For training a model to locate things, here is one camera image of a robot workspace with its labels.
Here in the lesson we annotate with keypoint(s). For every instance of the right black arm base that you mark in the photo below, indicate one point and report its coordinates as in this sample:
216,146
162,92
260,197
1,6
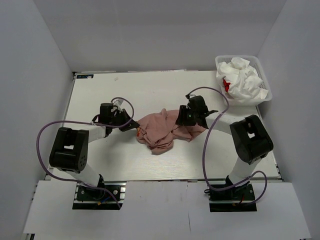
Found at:
237,199

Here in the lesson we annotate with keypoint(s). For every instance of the white t shirt in basket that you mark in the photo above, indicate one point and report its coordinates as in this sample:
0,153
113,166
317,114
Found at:
238,73

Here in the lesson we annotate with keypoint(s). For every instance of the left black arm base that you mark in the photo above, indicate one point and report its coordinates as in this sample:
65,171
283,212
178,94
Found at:
89,199

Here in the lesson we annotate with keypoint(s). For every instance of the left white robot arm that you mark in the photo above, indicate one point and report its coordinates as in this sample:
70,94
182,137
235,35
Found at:
70,148

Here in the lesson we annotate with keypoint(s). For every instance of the white plastic basket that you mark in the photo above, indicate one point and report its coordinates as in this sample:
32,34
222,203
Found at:
254,62

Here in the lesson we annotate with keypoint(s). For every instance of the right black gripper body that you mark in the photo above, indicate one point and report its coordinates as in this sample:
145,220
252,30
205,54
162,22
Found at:
191,115

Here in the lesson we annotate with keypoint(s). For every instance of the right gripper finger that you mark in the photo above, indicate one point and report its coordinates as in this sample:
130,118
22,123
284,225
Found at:
182,115
201,121

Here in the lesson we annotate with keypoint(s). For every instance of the white t shirt red print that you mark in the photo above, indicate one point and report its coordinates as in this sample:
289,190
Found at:
237,96

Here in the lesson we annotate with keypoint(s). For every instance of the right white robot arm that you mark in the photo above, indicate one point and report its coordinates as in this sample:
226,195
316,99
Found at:
250,138

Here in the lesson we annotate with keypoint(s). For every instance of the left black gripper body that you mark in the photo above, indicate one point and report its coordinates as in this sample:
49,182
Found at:
120,118

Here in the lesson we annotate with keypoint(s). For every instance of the pink t shirt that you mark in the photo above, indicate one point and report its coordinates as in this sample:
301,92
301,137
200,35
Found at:
159,130

